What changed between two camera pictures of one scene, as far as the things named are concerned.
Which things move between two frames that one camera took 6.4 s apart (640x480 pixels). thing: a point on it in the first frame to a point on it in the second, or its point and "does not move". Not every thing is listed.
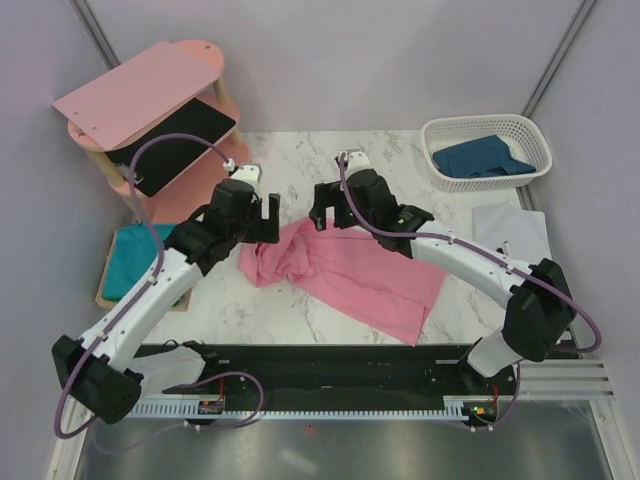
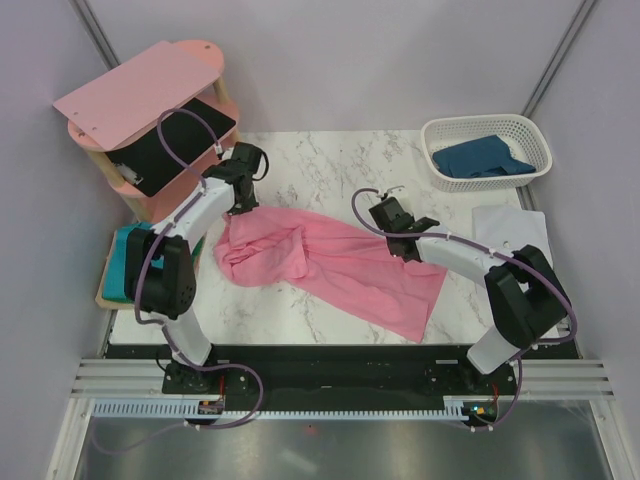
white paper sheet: (524, 231) does not move
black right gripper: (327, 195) to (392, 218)
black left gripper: (266, 230) to (248, 205)
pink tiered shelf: (137, 93) does not move
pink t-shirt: (350, 271) does not move
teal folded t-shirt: (134, 248) does not move
